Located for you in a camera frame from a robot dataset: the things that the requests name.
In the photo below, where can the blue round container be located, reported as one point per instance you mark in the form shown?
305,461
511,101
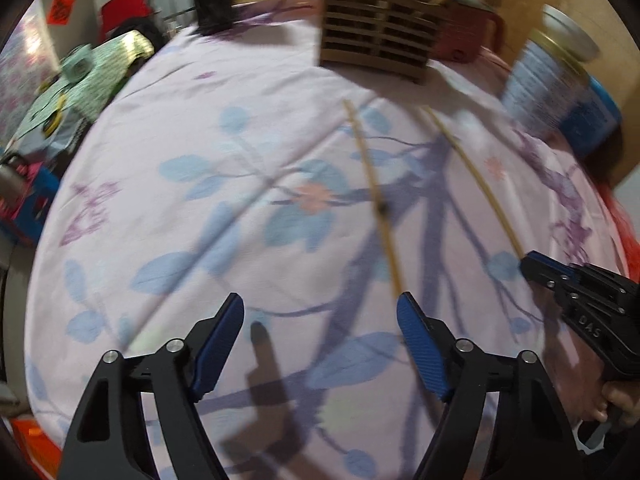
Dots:
595,115

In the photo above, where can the red cooking pot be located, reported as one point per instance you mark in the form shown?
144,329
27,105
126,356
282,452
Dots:
467,35

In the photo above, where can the small red paper poster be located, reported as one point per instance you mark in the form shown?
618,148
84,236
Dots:
61,10

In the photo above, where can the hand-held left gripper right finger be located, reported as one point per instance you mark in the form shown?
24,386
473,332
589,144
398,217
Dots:
417,345

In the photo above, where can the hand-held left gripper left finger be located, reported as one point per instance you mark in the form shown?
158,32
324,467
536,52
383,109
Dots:
220,345

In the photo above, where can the red cloth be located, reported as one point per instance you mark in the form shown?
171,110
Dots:
127,5

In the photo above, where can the wooden chopstick holder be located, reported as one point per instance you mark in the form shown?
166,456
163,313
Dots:
375,30

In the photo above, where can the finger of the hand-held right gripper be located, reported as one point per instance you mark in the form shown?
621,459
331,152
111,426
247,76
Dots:
542,277
547,265

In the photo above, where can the milk powder tin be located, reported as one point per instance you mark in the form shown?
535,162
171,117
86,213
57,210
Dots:
545,80

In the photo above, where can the blue plastic stool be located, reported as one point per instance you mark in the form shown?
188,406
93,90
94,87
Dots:
35,205

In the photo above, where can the dark jacket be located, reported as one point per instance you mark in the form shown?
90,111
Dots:
142,32

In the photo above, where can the green patterned tablecloth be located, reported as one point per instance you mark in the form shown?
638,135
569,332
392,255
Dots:
90,85

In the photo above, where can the small rice cooker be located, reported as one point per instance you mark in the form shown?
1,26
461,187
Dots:
76,62

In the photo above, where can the pink floral tablecloth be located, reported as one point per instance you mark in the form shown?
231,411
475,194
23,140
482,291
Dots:
225,220

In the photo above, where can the person's right hand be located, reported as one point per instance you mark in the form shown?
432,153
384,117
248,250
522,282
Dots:
607,402

